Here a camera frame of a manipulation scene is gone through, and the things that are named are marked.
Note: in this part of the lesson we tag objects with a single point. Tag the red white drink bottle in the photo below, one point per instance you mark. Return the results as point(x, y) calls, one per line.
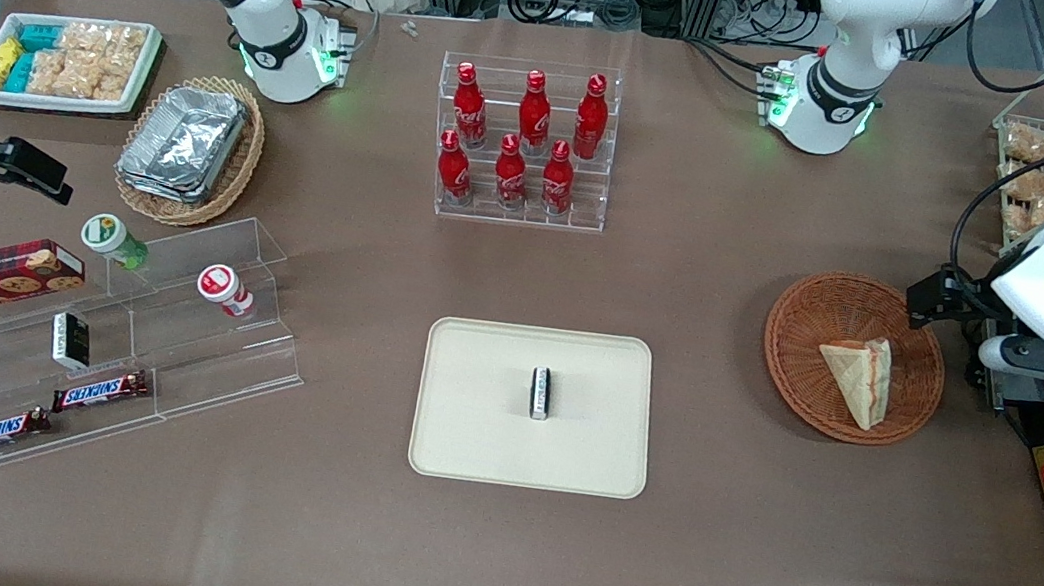
point(222, 287)

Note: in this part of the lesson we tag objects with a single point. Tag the small clear plastic piece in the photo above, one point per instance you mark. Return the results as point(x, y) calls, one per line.
point(410, 28)

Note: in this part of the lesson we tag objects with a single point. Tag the triangular sandwich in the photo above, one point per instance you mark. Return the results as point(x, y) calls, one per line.
point(859, 378)

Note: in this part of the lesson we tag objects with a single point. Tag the light oval wicker basket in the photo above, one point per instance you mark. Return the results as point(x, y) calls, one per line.
point(241, 165)

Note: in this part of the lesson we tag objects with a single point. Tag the clear acrylic step shelf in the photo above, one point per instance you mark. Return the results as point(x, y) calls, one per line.
point(210, 363)

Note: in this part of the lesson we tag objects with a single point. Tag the clear rice cracker bag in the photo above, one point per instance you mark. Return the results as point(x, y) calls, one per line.
point(83, 39)
point(126, 44)
point(71, 77)
point(116, 81)

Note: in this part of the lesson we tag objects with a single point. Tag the brown Snickers bar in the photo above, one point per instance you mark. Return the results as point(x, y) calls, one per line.
point(2, 432)
point(100, 392)

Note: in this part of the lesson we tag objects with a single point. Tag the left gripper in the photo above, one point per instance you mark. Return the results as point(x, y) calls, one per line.
point(968, 296)

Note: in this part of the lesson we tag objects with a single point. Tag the red cola bottle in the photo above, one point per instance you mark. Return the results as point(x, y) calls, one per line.
point(591, 121)
point(533, 118)
point(510, 176)
point(453, 173)
point(468, 110)
point(558, 182)

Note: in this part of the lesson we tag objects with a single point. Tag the brown wicker basket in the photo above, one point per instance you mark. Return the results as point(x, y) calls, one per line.
point(804, 371)

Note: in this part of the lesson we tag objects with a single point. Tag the clear fried snack bag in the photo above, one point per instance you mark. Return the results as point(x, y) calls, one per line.
point(1034, 217)
point(1028, 145)
point(1028, 186)

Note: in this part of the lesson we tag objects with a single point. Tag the beige plastic tray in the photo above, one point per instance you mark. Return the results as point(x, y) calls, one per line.
point(474, 428)

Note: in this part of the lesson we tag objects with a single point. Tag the green white drink bottle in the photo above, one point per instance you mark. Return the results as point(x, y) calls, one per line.
point(110, 239)

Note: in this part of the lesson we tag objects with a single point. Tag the clear acrylic bottle rack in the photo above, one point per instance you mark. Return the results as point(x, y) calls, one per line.
point(583, 210)

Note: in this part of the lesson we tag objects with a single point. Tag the yellow snack pack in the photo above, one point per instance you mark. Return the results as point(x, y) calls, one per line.
point(0, 63)

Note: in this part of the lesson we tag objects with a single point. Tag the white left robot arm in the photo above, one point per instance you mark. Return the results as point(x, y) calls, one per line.
point(835, 102)

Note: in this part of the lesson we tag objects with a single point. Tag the small black white box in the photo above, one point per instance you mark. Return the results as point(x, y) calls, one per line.
point(72, 341)
point(541, 394)

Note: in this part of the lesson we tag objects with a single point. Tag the teal snack pack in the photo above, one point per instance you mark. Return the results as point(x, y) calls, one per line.
point(19, 73)
point(39, 37)

